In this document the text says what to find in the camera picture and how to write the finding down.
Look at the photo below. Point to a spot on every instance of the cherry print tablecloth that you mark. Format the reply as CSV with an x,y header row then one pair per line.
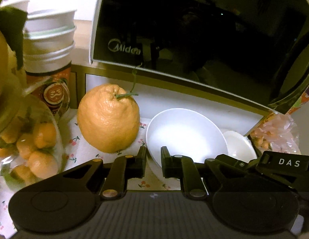
x,y
78,151

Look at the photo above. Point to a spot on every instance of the black Midea microwave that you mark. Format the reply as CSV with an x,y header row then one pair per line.
x,y
254,49

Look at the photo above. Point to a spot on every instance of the stacked tin cans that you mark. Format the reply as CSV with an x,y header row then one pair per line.
x,y
47,45

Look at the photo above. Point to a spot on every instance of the large citrus on jar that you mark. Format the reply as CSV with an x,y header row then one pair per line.
x,y
12,21

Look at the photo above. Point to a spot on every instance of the glass jar of kumquats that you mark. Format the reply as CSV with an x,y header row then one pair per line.
x,y
30,144

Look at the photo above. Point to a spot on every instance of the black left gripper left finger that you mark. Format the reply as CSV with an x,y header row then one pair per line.
x,y
69,199

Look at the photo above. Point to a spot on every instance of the cream bowl far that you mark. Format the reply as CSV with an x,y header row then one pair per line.
x,y
239,147

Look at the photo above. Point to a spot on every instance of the plastic bag of snacks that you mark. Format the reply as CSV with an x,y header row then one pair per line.
x,y
277,133

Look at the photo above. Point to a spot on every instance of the white ceramic bowl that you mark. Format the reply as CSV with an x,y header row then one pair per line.
x,y
184,132

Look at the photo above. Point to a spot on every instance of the large orange citrus on table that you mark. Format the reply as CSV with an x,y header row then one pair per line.
x,y
107,123

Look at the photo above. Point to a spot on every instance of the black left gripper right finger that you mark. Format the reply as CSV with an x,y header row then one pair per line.
x,y
238,195

